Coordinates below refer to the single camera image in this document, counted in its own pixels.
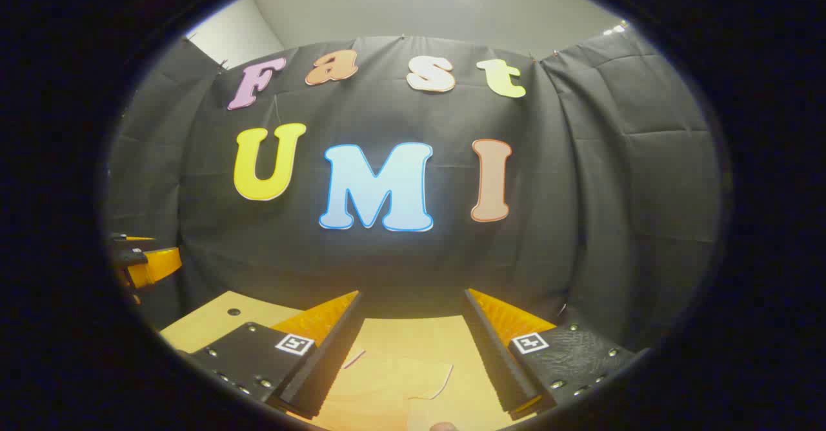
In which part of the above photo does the black backdrop cloth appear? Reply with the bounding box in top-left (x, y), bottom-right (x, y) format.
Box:
top-left (103, 31), bottom-right (723, 354)

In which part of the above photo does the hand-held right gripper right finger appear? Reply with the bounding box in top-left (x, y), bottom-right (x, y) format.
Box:
top-left (463, 288), bottom-right (650, 421)

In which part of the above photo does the orange T-shirt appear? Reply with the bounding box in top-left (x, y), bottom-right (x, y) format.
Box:
top-left (323, 348), bottom-right (456, 431)

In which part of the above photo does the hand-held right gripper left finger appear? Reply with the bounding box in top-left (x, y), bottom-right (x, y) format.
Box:
top-left (176, 290), bottom-right (363, 420)

